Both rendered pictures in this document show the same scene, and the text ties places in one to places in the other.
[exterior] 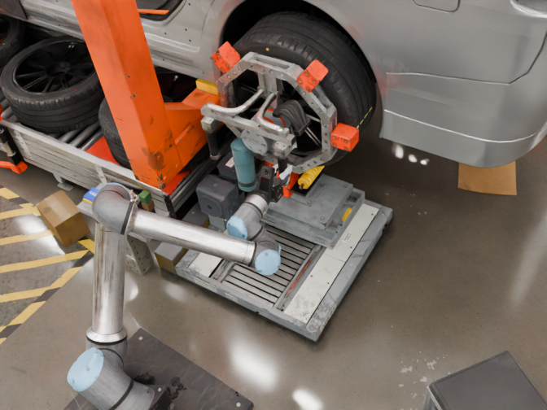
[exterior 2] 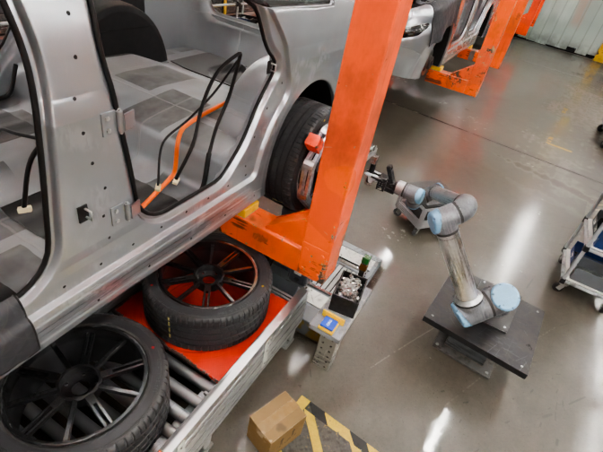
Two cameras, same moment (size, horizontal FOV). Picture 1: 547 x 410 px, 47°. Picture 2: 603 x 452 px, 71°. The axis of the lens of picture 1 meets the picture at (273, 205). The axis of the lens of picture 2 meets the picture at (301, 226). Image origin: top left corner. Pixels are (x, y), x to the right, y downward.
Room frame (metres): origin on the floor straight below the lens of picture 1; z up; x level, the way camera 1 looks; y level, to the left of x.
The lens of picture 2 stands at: (2.66, 2.14, 2.06)
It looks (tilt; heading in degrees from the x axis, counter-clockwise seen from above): 37 degrees down; 256
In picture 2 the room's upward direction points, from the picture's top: 12 degrees clockwise
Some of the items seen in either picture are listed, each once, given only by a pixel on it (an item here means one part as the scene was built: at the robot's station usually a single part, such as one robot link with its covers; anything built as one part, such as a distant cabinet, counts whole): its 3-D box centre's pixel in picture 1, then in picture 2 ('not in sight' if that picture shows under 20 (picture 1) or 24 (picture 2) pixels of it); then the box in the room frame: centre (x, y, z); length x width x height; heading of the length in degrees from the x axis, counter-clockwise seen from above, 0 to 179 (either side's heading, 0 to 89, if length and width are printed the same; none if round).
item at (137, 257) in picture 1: (130, 240); (330, 338); (2.01, 0.72, 0.21); 0.10 x 0.10 x 0.42; 53
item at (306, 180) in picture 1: (316, 167); not in sight; (2.04, -0.22, 0.51); 0.29 x 0.06 x 0.06; 143
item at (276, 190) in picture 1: (268, 193); (387, 184); (1.65, 0.02, 0.80); 0.12 x 0.08 x 0.09; 143
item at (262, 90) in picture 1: (234, 92); not in sight; (2.00, 0.09, 1.03); 0.19 x 0.18 x 0.11; 143
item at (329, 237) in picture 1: (305, 202); not in sight; (2.17, -0.17, 0.13); 0.50 x 0.36 x 0.10; 53
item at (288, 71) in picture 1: (276, 115); (326, 165); (2.03, -0.06, 0.85); 0.54 x 0.07 x 0.54; 53
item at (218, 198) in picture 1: (235, 188); (284, 264); (2.22, 0.18, 0.26); 0.42 x 0.18 x 0.35; 143
